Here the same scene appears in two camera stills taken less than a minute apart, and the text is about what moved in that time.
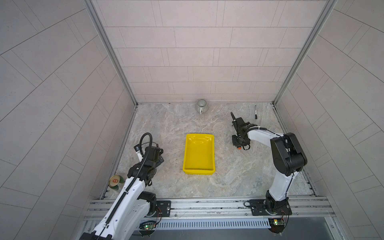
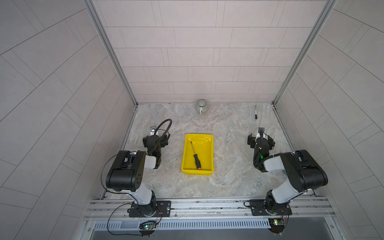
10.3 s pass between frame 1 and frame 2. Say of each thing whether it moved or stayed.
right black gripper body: moved
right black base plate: stayed
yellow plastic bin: stayed
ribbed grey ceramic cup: stayed
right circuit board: stayed
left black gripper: moved
